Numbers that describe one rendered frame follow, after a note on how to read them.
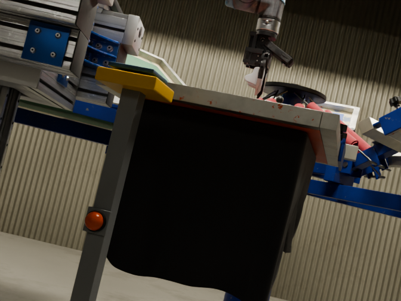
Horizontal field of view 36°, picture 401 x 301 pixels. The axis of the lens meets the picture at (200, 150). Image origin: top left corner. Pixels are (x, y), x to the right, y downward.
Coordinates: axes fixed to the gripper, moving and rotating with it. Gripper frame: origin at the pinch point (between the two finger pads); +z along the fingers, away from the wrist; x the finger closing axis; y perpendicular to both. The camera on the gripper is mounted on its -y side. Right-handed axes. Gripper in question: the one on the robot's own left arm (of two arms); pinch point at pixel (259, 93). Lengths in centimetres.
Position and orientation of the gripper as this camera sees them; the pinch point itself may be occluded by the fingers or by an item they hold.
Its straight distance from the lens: 202.3
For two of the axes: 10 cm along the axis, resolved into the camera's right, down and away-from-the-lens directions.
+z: -2.2, 9.7, -0.7
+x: -2.2, -1.3, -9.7
